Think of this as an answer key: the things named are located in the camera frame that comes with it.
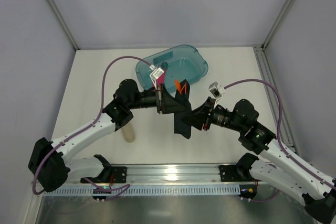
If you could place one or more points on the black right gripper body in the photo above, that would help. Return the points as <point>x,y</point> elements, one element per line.
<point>208,114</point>

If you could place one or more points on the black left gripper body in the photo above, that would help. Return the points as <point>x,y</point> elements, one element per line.
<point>159,99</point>

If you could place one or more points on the black paper napkin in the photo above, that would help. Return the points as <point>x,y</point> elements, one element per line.
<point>180,127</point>

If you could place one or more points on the orange plastic spoon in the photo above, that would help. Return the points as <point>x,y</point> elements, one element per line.
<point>178,85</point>

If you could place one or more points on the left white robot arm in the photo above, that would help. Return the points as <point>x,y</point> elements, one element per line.
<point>52,163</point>

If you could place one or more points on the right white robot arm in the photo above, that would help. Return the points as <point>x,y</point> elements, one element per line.
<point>268,159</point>

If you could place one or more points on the pink rolled napkin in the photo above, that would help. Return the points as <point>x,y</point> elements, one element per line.
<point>160,78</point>

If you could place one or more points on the green utensil in pink roll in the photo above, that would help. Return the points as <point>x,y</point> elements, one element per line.
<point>164,65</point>

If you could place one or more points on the teal plastic bin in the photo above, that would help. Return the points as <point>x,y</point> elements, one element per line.
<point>184,62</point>

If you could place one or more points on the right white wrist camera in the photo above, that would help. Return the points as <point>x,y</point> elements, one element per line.
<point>216,90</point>

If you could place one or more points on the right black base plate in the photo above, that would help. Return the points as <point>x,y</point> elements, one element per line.
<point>234,173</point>

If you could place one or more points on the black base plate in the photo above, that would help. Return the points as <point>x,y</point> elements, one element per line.
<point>234,173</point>
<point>114,174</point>

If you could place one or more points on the aluminium front rail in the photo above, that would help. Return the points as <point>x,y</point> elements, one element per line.
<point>168,172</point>

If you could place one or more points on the slotted cable duct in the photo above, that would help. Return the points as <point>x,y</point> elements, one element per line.
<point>151,190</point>

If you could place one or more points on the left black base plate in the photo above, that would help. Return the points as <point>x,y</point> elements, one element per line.
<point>114,174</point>

